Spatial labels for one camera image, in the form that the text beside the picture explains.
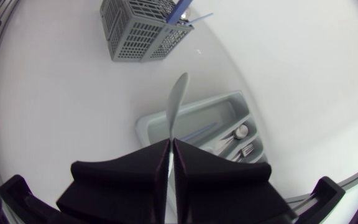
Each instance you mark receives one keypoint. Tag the grey cutlery basket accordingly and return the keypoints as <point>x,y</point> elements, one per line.
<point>141,29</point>

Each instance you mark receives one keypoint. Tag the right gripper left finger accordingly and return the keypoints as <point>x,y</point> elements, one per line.
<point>126,183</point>

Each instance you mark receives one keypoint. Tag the steel spoon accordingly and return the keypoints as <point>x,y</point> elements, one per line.
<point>233,137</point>

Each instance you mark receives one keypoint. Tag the steel fork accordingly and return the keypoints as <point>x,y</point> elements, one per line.
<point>244,152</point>

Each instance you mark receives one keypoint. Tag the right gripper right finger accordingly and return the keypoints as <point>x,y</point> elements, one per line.
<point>216,186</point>

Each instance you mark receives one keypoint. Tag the blue plastic utensil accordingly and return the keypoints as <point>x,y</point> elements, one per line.
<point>199,19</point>
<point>199,132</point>

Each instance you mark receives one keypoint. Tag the grey cutlery tray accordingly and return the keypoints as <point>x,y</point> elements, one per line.
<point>204,121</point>

